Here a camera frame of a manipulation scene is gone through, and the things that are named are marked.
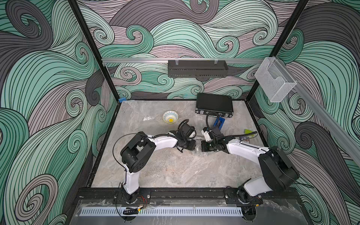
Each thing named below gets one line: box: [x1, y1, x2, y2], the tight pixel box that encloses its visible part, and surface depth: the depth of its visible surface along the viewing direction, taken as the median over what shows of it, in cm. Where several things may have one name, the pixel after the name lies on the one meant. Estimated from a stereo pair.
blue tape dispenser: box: [212, 116, 226, 131], surface depth 100 cm
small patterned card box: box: [240, 136, 250, 143], surface depth 97 cm
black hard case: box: [195, 92, 234, 118], surface depth 116 cm
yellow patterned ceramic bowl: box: [162, 110, 179, 124], surface depth 109 cm
